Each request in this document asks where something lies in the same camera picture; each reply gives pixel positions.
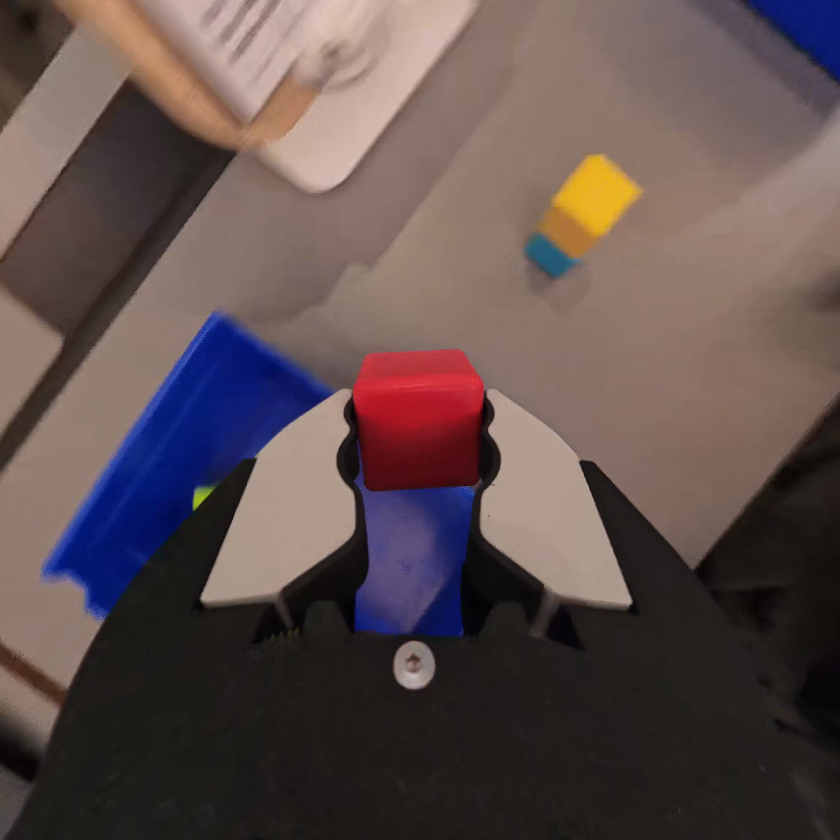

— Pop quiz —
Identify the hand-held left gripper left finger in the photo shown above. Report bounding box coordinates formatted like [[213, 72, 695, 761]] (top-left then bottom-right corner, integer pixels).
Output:
[[199, 388, 366, 631]]

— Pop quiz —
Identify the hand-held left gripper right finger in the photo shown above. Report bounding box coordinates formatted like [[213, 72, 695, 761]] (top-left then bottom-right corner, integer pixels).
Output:
[[462, 388, 634, 634]]

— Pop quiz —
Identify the blue plastic bin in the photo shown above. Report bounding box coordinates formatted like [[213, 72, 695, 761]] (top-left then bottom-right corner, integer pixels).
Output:
[[747, 0, 840, 81], [41, 311, 477, 637]]

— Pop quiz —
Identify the red cube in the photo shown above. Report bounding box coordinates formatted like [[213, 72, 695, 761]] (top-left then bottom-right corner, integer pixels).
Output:
[[352, 349, 487, 492]]

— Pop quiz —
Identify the light blue cube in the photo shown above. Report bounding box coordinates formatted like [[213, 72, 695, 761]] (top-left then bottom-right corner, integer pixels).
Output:
[[523, 234, 582, 280]]

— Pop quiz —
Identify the yellow cube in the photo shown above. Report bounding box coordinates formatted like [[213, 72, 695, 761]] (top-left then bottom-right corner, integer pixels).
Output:
[[539, 154, 644, 259]]

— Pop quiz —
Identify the person's dark jacket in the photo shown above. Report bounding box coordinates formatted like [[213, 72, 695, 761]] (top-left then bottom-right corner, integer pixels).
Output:
[[694, 407, 840, 840]]

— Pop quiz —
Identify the printed instruction sheet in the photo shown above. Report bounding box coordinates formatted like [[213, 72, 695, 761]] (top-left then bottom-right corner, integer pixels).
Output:
[[140, 0, 343, 127]]

